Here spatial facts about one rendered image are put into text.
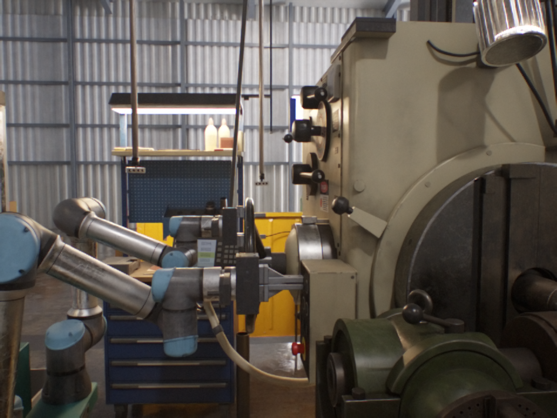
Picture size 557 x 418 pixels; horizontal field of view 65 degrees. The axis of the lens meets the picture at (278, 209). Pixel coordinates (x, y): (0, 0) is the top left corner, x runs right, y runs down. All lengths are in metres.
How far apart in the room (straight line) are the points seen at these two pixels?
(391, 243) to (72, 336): 1.05
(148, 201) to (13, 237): 2.36
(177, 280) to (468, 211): 0.64
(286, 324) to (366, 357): 3.35
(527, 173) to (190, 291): 0.75
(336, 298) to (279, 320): 3.05
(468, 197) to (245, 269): 0.50
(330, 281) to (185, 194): 2.32
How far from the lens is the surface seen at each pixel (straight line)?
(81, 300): 1.72
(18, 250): 0.91
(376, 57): 1.08
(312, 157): 1.45
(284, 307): 3.97
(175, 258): 1.42
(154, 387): 2.97
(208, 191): 3.15
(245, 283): 0.99
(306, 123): 1.29
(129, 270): 2.83
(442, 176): 1.08
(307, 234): 1.19
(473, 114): 1.15
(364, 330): 0.71
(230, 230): 1.55
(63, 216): 1.55
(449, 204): 1.00
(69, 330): 1.62
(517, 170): 1.04
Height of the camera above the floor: 1.52
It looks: 4 degrees down
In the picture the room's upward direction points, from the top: straight up
